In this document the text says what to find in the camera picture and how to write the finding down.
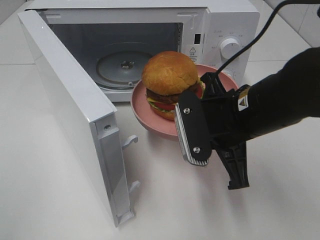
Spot white microwave door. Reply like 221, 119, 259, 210
18, 10, 140, 226

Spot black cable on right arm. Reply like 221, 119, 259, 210
215, 0, 320, 76

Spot toy burger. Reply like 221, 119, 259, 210
141, 51, 206, 121

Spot upper white microwave knob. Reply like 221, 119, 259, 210
219, 37, 241, 60

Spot white microwave oven body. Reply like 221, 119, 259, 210
23, 0, 260, 102

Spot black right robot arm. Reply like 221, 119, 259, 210
201, 47, 320, 190

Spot pink speckled plate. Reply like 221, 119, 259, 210
130, 64, 239, 141

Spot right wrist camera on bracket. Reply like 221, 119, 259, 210
174, 91, 212, 167

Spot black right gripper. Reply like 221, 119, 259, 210
200, 72, 250, 190

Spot glass microwave turntable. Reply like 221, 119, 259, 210
96, 50, 152, 88

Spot warning sticker with QR code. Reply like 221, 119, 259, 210
184, 44, 199, 64

